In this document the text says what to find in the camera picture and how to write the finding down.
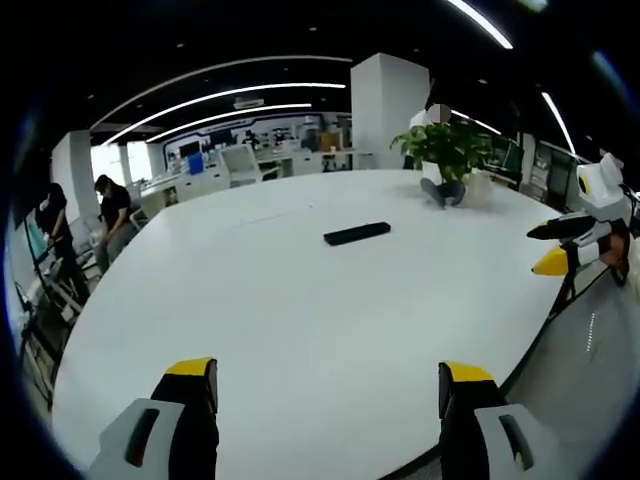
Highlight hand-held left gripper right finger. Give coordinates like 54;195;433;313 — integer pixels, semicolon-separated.
437;360;565;480

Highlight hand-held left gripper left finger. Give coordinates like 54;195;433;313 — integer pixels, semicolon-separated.
87;356;220;480

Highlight black remote control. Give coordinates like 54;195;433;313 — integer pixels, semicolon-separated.
322;221;392;247

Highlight person's right hand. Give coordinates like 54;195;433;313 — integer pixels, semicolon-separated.
601;231;630;268

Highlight white paper bag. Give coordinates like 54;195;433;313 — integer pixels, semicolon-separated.
464;168;495;207

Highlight green potted plant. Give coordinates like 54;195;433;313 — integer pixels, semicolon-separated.
389;119;496;209

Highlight metal rack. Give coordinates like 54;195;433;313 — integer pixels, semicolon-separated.
14;209;91;401

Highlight white pillar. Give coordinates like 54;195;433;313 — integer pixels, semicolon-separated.
349;52;431;172

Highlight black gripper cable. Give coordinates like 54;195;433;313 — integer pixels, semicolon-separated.
549;259;616;321

